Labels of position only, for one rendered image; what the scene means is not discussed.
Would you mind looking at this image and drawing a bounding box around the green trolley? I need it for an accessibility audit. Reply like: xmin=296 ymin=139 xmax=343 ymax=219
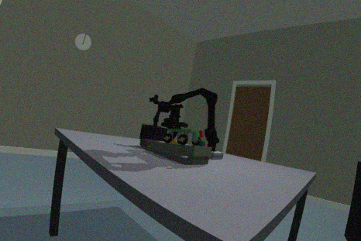
xmin=163 ymin=129 xmax=205 ymax=146

